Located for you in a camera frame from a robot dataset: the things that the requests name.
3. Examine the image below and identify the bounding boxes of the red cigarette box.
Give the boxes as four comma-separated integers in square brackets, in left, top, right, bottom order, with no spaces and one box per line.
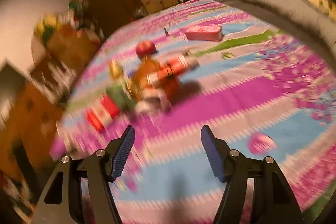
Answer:
[85,94,120,132]

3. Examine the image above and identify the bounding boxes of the pink tissue pack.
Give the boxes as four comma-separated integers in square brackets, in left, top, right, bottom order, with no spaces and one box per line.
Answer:
[185,26,223,42]

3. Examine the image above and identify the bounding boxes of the grey quilt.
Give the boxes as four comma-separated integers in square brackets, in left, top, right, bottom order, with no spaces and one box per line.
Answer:
[215,0,335,68]

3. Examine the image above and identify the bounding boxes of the colourful striped floral bedsheet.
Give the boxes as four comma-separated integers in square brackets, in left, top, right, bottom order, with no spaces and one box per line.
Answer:
[58,0,335,223]

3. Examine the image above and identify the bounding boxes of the wooden chest of drawers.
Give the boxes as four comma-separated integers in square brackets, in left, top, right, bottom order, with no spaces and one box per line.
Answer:
[0,61,69,183]

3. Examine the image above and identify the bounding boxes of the stacked cardboard boxes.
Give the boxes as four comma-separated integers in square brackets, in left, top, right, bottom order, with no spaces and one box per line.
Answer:
[31,11,104,74]

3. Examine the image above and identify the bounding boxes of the yellow crumpled wrapper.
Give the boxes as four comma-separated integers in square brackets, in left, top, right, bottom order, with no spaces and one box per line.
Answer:
[109,61,123,80]

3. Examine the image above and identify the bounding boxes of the gold orange packaging pile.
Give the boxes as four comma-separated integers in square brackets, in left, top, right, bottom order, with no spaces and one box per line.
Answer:
[127,55,199,113]

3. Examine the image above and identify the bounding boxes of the green crumpled cloth scrap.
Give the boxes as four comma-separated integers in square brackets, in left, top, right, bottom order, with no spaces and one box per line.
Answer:
[105,85,135,111]

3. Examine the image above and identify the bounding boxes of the red apple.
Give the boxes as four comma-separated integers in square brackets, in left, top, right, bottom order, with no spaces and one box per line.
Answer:
[135,40,157,59]

